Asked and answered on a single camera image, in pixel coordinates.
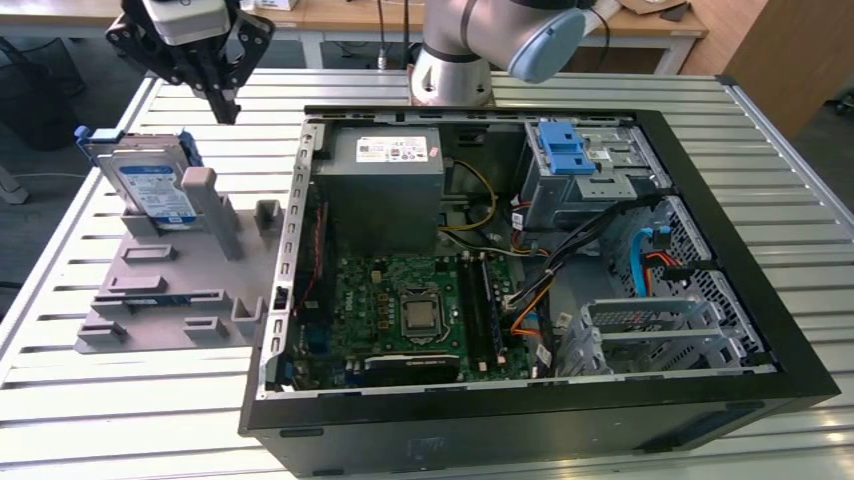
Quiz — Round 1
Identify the white grey wire bundle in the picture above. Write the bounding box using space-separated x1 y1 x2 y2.
438 229 552 259

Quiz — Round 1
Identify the metal disk bay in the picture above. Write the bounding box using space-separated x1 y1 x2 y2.
556 294 765 379

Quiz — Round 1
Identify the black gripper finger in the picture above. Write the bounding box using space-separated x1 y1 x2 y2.
212 9 276 125
103 12 225 124

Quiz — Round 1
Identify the hard disk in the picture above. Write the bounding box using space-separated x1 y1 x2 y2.
71 126 205 232

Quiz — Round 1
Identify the black mesh bin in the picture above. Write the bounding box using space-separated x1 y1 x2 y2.
0 34 87 151

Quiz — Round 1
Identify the blue plastic drive latch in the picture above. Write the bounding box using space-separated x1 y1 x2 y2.
536 121 586 176

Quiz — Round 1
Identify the green motherboard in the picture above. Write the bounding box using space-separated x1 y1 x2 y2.
292 252 538 390

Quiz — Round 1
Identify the black PC case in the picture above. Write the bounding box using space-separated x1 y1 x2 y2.
237 104 840 479

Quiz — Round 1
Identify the black graphics card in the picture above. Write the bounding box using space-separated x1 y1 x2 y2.
362 353 461 386

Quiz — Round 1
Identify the thin black hanging cable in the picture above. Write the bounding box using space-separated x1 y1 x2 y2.
372 0 414 71

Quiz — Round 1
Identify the orange power wire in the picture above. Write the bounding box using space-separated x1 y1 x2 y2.
639 251 712 282

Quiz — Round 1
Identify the white furniture foot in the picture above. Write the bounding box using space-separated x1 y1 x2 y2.
0 164 31 205

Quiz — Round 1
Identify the cardboard piece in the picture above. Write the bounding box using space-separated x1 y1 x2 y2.
616 0 688 15

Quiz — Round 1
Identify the installed RAM stick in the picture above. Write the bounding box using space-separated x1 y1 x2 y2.
477 255 506 362

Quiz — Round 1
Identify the wooden desk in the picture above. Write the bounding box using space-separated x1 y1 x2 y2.
0 0 709 76

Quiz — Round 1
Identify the metal drive cage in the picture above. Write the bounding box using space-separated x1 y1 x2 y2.
517 119 672 234

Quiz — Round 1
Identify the silver CPU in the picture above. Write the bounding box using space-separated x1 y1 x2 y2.
402 298 442 334

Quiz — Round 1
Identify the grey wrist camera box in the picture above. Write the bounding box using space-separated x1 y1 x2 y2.
141 0 233 46

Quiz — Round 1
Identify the black RAM slot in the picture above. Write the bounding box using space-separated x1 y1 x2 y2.
458 253 482 369

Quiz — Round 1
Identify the black cable bundle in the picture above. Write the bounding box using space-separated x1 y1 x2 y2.
516 199 661 311

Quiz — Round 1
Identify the yellow wire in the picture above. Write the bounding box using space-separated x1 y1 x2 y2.
438 159 498 234

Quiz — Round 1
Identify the grey power supply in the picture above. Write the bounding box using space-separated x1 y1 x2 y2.
310 124 446 256

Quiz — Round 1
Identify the grey parts rack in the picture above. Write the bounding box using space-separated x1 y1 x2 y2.
73 167 288 354

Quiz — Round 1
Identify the black chair base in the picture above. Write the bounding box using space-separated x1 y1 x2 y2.
823 87 854 119

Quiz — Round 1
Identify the CPU socket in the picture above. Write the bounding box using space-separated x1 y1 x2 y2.
396 285 449 347

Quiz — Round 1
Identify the orange front panel wire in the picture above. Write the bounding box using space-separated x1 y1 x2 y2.
509 294 549 341

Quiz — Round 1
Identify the blue data wire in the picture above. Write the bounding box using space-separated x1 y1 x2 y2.
625 225 673 301

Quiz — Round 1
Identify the wooden cabinet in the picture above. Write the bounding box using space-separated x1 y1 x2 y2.
679 0 854 141

